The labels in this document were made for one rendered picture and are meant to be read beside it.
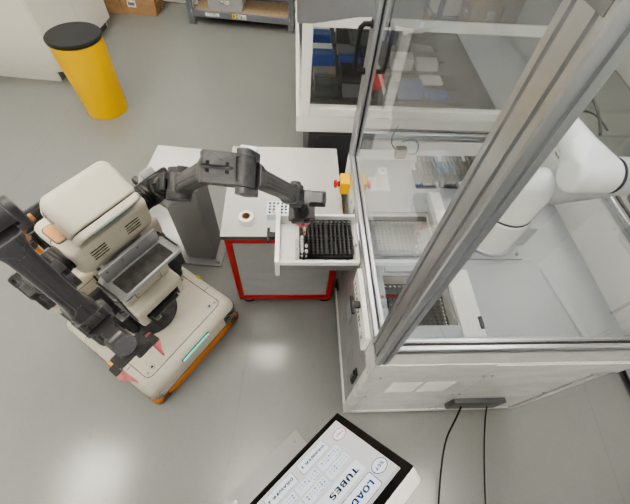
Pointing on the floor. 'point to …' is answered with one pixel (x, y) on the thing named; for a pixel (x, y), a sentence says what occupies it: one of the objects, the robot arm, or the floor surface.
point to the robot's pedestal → (192, 212)
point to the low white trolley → (305, 167)
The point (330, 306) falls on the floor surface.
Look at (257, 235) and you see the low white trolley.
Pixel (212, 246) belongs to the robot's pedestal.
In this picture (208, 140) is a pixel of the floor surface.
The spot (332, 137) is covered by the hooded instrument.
